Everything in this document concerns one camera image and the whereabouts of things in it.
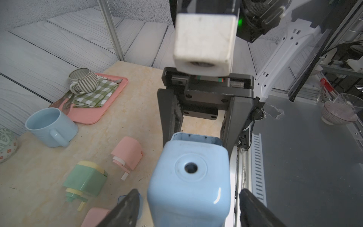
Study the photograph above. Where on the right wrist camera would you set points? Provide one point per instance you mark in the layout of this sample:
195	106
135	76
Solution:
205	33

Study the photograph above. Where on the pink pencil sharpener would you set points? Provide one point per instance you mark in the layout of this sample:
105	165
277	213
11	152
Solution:
127	154
94	217

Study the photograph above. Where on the patterned ceramic bowl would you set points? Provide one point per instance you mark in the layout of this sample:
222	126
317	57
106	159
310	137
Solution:
9	144

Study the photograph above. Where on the green yellow pencil sharpener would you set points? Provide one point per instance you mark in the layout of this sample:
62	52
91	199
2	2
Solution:
85	180

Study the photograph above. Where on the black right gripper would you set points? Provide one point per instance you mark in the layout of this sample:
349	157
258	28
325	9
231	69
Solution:
203	97

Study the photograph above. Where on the pink serving tray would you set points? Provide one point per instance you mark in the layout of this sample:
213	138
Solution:
89	108

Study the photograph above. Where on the green checkered cloth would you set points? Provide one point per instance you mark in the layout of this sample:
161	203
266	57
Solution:
97	98

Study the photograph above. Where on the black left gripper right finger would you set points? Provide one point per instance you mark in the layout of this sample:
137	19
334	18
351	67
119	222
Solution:
254	213

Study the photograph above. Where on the striped ceramic cup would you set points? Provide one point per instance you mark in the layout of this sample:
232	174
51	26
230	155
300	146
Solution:
83	81

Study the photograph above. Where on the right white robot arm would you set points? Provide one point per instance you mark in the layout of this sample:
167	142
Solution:
309	20

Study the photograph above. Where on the blue pencil sharpener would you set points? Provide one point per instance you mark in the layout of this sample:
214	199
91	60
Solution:
190	186

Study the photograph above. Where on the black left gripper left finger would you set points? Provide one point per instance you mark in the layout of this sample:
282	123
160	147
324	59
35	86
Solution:
125	214

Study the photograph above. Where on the light blue mug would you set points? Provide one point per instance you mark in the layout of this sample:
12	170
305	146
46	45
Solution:
52	127

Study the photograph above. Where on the clear plastic cup outside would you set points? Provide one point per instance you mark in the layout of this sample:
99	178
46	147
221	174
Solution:
345	106

